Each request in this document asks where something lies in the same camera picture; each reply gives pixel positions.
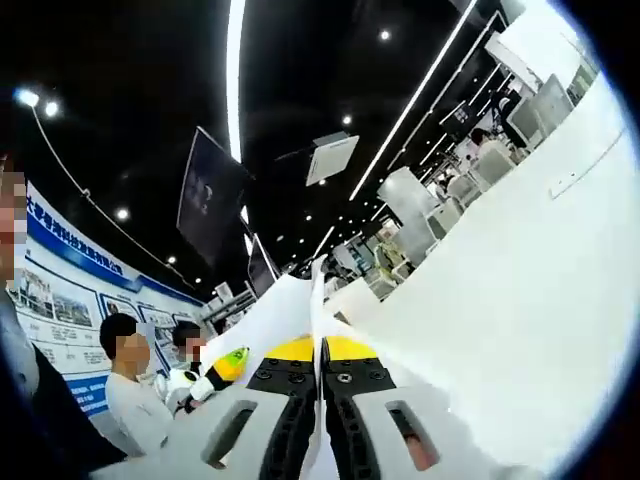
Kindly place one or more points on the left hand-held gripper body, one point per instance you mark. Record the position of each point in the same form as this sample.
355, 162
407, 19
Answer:
176, 392

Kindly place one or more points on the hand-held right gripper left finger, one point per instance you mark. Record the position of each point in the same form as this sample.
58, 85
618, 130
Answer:
220, 440

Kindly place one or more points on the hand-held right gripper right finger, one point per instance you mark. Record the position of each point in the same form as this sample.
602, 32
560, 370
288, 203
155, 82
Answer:
385, 440

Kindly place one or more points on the gathered bundle of printing papers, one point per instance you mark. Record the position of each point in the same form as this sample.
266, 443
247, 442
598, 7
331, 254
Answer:
270, 320

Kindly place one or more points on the single white printing paper sheet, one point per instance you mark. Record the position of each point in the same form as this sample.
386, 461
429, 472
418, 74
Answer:
317, 300

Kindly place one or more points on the white storage shelf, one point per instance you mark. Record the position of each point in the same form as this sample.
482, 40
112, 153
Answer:
230, 305

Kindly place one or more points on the black computer monitor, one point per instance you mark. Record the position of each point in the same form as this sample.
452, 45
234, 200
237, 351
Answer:
260, 270

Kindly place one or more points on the person's dark jacket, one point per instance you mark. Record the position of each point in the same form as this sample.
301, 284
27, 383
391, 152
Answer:
60, 425

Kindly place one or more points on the white side desk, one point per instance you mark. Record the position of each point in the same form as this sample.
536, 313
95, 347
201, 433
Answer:
352, 300

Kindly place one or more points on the dark hanging ceiling screen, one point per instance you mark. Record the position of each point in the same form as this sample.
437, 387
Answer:
210, 200

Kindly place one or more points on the office chair with beige jacket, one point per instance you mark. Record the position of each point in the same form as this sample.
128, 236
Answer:
390, 258

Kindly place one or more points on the white ceiling air vent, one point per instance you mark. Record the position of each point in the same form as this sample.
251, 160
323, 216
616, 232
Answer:
331, 160

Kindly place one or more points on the white square pillar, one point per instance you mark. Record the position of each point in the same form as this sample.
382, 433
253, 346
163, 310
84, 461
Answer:
407, 202

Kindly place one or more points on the white office chair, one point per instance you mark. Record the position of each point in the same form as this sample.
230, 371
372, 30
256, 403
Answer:
462, 190
555, 100
492, 168

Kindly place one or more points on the white ceiling light strip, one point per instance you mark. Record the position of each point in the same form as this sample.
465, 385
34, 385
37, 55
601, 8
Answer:
415, 100
235, 75

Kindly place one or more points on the white whiteboard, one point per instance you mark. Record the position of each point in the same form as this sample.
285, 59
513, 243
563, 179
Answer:
545, 35

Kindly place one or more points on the blue white wall poster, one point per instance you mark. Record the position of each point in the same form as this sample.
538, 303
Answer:
65, 300

